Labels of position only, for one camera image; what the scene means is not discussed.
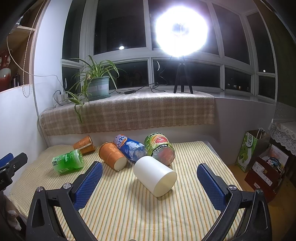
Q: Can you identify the green plastic cup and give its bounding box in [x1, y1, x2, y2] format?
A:
[52, 150, 85, 174]

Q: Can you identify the orange paper cup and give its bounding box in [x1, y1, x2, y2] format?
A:
[98, 142, 127, 171]

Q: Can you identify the white paper cup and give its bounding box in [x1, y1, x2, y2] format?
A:
[133, 156, 177, 197]

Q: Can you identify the green red noodle cup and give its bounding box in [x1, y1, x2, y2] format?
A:
[144, 132, 175, 166]

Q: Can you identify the red cardboard box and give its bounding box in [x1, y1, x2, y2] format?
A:
[245, 145, 288, 202]

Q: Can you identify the green white shopping bag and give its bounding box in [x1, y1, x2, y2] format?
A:
[236, 128, 270, 173]

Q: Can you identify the red white ornament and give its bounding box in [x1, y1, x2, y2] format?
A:
[0, 50, 11, 92]

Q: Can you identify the white lace cloth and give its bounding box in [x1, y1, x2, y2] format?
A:
[268, 119, 295, 155]

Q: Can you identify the striped yellow table cloth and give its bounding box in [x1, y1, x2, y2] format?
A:
[9, 141, 241, 240]

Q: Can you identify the potted spider plant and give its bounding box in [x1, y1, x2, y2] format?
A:
[66, 55, 119, 123]

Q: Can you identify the checkered brown sill cloth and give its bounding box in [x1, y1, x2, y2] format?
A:
[40, 91, 215, 136]

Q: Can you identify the black light tripod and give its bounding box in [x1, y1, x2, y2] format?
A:
[174, 56, 193, 94]

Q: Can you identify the black power cable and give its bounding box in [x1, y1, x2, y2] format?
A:
[111, 60, 166, 95]

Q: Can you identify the bright ring light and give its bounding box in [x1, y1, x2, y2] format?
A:
[154, 5, 209, 58]

